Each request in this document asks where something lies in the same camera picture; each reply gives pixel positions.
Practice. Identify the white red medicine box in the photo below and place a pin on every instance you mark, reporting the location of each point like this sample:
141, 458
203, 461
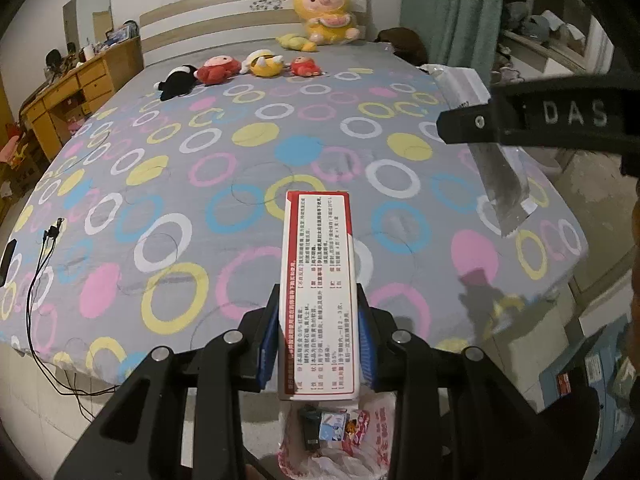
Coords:
320, 285

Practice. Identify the small blue carton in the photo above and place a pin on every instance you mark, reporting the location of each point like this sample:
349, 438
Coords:
334, 427

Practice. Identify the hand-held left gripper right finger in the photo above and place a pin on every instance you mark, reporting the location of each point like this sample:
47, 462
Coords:
369, 350

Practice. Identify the small red plush toy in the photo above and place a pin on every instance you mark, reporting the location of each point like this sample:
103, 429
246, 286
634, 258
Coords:
304, 67

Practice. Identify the wall mirror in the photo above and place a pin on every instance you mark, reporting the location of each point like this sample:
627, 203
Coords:
87, 10

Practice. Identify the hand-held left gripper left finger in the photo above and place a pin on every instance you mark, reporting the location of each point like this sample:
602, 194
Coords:
267, 350

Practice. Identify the green curtain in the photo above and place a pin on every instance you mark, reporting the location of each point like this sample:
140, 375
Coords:
450, 10

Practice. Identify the small black box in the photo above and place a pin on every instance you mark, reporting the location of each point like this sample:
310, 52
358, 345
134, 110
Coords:
311, 430

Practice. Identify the clear plastic packet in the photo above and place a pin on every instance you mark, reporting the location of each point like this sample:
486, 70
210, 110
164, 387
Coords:
502, 190

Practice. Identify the red white packet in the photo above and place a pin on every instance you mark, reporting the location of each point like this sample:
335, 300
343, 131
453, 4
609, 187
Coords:
356, 425

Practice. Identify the yellow white plush toy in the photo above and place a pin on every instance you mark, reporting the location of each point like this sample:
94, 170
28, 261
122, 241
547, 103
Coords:
262, 64

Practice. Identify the wooden headboard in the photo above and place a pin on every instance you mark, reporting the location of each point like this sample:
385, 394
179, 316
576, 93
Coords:
215, 15

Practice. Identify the wooden desk with drawers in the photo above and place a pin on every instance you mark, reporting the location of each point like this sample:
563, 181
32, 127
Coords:
85, 95

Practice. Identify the blue cardboard box red label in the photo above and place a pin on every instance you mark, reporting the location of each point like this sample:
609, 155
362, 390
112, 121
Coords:
600, 350

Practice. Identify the dark brown plush toy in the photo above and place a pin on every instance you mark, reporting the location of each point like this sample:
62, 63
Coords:
402, 45

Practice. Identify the bed with circle print sheet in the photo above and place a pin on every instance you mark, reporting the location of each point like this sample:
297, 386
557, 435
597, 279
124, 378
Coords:
250, 160

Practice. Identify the grey cloth pile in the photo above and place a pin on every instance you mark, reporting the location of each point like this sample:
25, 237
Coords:
540, 25

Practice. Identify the small yellow plush toy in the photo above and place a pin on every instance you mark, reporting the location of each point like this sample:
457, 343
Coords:
295, 42

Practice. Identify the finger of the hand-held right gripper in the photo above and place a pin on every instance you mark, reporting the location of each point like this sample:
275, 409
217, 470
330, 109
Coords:
470, 122

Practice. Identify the black phone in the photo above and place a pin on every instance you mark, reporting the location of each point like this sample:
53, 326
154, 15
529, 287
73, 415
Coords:
7, 262

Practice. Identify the white red printed plastic bag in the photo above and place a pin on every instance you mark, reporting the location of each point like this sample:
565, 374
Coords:
340, 465

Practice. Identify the black white plush toy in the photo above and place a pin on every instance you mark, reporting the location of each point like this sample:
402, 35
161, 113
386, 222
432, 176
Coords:
175, 82

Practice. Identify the large yellow plush toy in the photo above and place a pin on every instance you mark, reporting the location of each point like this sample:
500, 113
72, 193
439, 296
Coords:
325, 15

